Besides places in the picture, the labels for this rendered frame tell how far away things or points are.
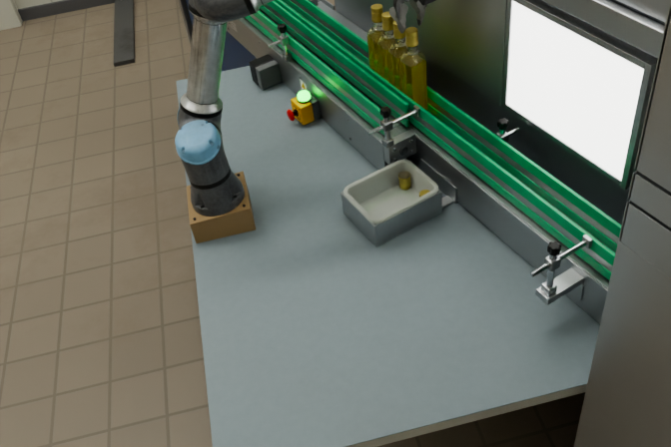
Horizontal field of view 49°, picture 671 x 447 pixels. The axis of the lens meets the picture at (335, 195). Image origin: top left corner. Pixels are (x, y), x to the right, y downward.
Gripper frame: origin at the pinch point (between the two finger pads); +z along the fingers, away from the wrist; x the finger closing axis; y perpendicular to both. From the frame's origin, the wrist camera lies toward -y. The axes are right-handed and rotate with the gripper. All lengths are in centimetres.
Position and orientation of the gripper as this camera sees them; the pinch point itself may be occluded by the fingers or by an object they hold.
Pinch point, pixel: (411, 26)
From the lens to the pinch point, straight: 204.5
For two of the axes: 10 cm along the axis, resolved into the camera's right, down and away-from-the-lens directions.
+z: 1.1, 7.3, 6.7
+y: -5.4, -5.3, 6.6
